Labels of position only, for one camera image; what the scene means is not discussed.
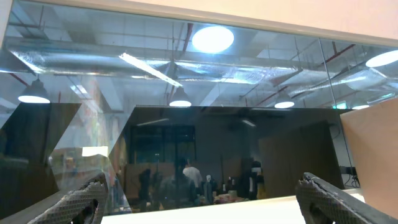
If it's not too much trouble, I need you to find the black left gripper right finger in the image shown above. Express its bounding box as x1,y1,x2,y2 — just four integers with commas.
295,172,397,224

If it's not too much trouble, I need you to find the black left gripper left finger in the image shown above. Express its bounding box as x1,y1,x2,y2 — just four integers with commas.
0,172,109,224

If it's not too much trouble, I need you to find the white window ledge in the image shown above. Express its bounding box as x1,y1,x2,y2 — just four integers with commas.
101,196,305,224

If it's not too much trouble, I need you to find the beige cardboard panel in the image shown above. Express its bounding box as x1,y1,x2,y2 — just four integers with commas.
340,98,397,218

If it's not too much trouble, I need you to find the glass partition window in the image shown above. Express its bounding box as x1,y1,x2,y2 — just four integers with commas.
1,1,397,218

